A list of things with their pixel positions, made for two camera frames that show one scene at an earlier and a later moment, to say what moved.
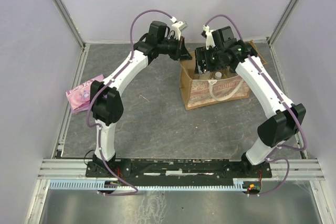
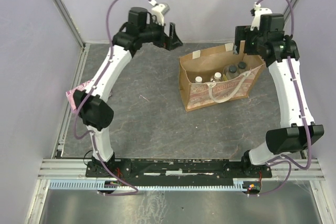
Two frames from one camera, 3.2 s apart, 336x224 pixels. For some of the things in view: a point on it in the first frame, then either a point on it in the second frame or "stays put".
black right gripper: (201, 53) to (243, 33)
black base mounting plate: (179, 169) stays put
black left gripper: (181, 53) to (167, 42)
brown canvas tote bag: (201, 89) stays put
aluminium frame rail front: (75, 170) stays put
